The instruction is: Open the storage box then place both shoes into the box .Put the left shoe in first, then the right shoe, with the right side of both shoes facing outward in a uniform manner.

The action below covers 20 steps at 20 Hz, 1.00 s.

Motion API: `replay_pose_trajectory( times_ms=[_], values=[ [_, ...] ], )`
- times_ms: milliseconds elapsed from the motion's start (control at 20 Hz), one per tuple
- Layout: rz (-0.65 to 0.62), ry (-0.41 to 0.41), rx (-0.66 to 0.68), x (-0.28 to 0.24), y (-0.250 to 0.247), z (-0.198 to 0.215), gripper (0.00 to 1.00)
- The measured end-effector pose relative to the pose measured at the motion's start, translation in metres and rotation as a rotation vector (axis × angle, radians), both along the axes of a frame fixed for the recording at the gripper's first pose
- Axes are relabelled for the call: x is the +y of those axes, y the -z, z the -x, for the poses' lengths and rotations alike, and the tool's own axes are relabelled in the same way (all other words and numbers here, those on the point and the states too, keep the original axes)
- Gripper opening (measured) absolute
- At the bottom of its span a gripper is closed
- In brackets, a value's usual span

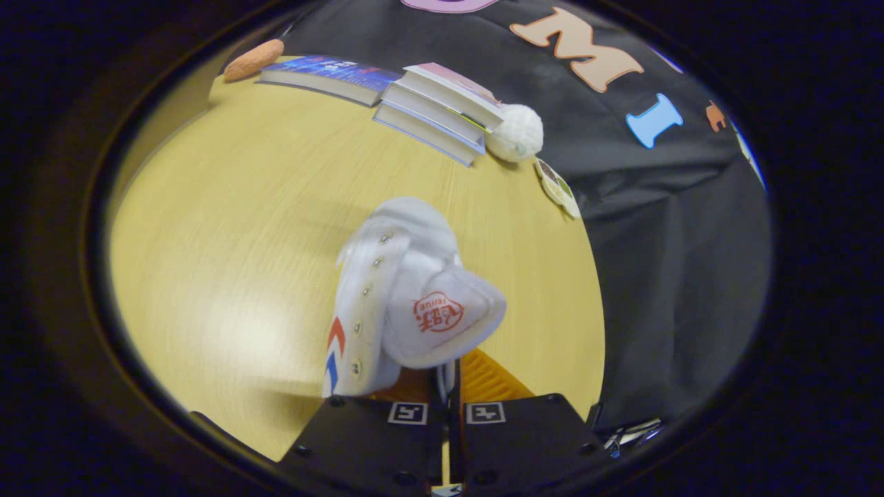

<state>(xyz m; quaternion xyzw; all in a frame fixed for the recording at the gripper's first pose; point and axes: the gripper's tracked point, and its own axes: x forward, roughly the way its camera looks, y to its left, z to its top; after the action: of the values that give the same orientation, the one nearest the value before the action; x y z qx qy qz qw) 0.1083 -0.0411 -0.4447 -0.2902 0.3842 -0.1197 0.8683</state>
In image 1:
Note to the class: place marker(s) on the white cover book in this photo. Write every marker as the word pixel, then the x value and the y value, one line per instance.
pixel 431 114

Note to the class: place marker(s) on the blue cover book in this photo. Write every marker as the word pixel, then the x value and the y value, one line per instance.
pixel 331 72

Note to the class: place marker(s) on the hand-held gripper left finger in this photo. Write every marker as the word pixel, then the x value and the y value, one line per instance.
pixel 359 442

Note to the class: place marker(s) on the orange fuzzy ball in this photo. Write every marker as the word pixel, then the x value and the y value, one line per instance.
pixel 252 61

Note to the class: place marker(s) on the small printed paper tag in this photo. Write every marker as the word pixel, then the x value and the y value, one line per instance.
pixel 558 188

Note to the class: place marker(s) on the lavender cover book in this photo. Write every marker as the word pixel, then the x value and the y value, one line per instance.
pixel 421 134

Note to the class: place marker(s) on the white fuzzy ball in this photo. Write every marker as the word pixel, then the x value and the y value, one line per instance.
pixel 514 134

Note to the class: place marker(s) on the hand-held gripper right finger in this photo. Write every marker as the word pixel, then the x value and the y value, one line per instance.
pixel 454 414

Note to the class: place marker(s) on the white shoe red blue stripes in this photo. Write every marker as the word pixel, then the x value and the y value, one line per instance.
pixel 400 297

